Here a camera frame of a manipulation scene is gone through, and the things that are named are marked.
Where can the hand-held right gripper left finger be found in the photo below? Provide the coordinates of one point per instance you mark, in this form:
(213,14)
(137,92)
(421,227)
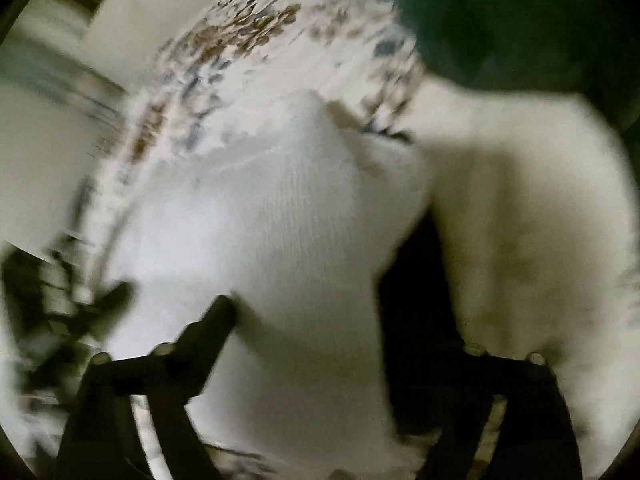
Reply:
(200,350)

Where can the narrow grey-blue curtain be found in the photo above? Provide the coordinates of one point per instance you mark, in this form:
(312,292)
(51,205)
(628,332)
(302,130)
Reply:
(55,85)

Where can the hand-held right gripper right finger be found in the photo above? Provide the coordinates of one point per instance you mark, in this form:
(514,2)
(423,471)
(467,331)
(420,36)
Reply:
(480,377)

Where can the floral bed sheet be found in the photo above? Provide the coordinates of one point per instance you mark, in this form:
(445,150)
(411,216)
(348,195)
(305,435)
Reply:
(240,30)

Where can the white knit sweater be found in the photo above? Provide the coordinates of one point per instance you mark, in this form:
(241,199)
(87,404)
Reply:
(280,260)

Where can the dark green plush blanket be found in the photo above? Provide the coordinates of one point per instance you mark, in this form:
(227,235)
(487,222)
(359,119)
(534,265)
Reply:
(500,20)

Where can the white bed headboard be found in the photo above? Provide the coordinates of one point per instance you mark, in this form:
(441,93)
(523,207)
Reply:
(525,210)

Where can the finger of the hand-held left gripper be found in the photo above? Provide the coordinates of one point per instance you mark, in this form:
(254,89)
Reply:
(110,300)

